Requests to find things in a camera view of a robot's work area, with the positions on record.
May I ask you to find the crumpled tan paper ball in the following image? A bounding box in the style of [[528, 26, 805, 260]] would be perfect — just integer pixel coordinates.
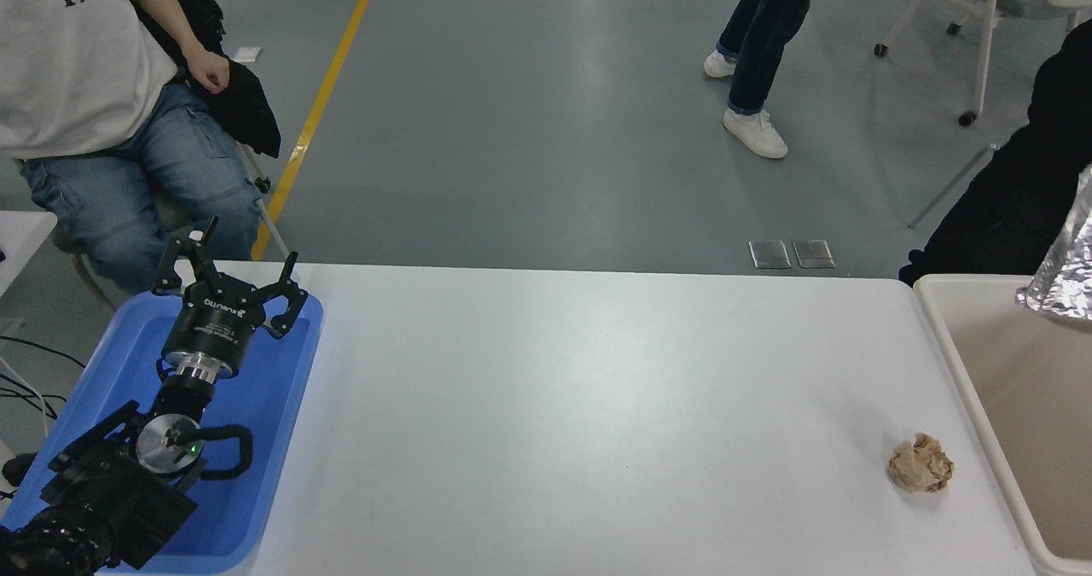
[[887, 433, 955, 494]]

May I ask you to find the blue plastic tray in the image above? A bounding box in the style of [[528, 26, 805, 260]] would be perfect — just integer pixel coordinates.
[[0, 288, 325, 575]]

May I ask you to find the seated person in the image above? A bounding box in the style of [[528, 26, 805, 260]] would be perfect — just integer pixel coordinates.
[[0, 0, 261, 295]]

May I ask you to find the large pale bin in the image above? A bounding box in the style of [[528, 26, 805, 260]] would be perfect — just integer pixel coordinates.
[[913, 271, 1092, 576]]

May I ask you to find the grey metal rod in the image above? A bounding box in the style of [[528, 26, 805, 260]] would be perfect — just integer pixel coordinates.
[[909, 143, 1001, 229]]

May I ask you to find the seated person's hand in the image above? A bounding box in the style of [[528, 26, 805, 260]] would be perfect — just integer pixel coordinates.
[[186, 47, 231, 93]]

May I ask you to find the white cable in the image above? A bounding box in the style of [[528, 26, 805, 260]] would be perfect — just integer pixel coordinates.
[[0, 352, 52, 436]]

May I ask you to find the person in dark clothing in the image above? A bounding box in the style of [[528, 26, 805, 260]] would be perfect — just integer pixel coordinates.
[[900, 17, 1092, 280]]

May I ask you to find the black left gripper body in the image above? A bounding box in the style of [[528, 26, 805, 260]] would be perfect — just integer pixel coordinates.
[[162, 277, 274, 370]]

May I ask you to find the silver foil tray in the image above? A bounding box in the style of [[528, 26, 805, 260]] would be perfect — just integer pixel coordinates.
[[1015, 164, 1092, 321]]

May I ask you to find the white wheeled chair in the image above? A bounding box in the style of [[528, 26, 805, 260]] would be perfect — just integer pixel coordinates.
[[874, 0, 1092, 127]]

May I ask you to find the black cable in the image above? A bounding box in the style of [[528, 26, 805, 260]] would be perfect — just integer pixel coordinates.
[[0, 371, 67, 419], [0, 333, 86, 368]]

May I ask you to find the black jacket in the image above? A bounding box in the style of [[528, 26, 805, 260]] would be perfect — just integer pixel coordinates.
[[136, 0, 282, 159]]

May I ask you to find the standing person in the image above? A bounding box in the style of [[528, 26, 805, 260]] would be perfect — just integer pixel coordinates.
[[704, 0, 827, 160]]

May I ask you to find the black floor object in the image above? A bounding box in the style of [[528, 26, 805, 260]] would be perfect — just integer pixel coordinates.
[[0, 450, 39, 487]]

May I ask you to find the white side table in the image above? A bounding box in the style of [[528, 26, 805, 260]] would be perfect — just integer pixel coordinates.
[[0, 211, 58, 295]]

